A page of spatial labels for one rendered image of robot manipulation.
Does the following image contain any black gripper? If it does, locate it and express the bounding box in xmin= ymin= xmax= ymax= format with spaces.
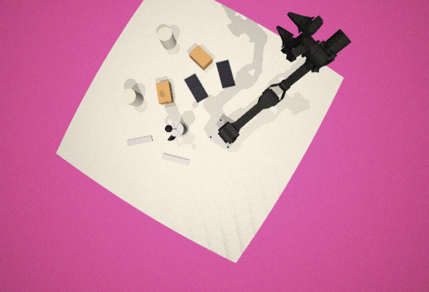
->
xmin=276 ymin=12 xmax=323 ymax=58

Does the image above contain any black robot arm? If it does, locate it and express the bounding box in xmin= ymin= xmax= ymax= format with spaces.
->
xmin=218 ymin=29 xmax=351 ymax=144

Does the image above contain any grey cylinder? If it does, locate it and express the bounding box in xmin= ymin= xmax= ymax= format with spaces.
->
xmin=121 ymin=88 xmax=143 ymax=106
xmin=158 ymin=27 xmax=176 ymax=50

